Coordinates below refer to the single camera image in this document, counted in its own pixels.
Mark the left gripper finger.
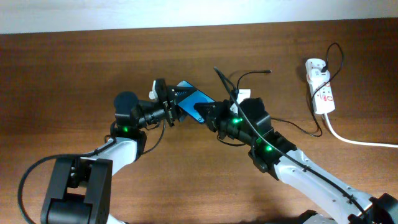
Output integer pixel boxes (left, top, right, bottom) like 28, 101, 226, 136
172, 86, 197, 100
175, 105, 188, 123

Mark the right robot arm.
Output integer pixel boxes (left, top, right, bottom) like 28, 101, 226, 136
194, 98, 397, 223

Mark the black USB charging cable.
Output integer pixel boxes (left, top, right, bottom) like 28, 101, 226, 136
236, 42, 345, 138

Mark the blue-screen Samsung smartphone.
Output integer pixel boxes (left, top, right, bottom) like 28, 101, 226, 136
176, 80, 216, 125

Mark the white power strip cord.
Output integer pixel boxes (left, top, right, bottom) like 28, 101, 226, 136
322, 113, 398, 149

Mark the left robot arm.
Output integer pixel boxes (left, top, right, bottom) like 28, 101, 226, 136
40, 80, 196, 223

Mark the white power strip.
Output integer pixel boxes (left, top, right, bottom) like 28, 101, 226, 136
305, 58, 335, 114

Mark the white USB charger adapter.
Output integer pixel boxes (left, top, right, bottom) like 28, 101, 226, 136
307, 68, 330, 84

